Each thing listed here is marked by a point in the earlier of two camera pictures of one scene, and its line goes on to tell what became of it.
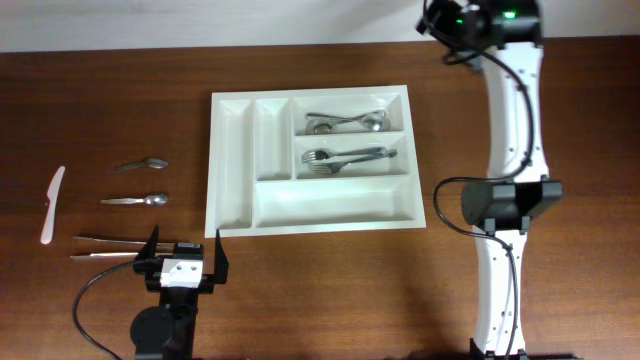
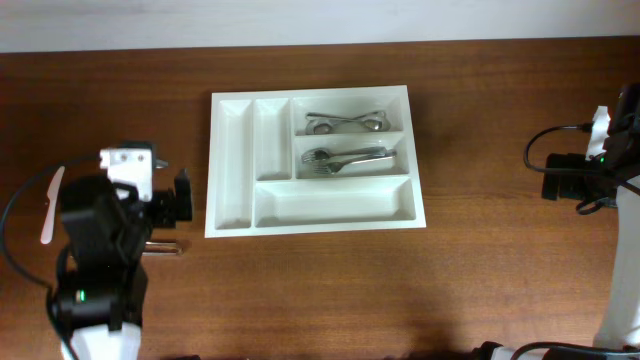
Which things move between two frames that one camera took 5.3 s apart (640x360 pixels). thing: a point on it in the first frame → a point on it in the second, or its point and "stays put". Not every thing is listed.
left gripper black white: (220, 270) → (171, 209)
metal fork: (336, 167) stays put
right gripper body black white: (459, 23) → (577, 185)
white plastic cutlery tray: (312, 160) stays put
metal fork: (321, 154) stays put
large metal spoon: (319, 127) stays put
